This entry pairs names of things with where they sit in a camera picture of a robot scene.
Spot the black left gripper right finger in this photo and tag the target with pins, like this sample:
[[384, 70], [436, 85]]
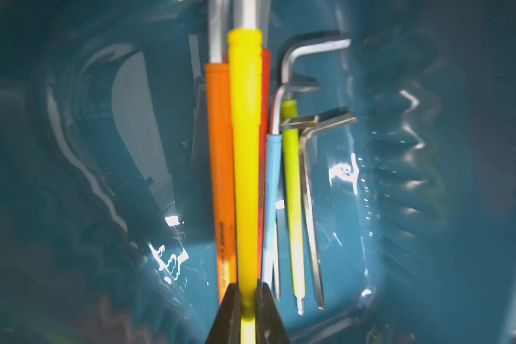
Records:
[[270, 328]]

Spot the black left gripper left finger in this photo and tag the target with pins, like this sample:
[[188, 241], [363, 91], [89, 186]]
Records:
[[226, 328]]

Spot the blue sleeved hex key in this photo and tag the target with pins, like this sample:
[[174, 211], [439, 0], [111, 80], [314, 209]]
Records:
[[270, 257]]

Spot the green sleeved hex key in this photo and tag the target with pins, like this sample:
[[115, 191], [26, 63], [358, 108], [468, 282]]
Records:
[[293, 206]]

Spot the orange sleeved hex key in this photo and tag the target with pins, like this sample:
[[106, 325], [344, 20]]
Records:
[[221, 144]]

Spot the red sleeved hex key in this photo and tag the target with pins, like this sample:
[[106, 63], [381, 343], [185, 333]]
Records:
[[266, 59]]

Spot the yellow sleeved hex key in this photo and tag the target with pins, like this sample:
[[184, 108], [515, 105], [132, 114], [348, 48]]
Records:
[[245, 72]]

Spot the large bare steel hex key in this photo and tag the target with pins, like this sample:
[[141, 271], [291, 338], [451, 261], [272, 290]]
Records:
[[315, 46]]

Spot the teal plastic storage tray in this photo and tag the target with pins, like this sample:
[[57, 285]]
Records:
[[106, 208]]

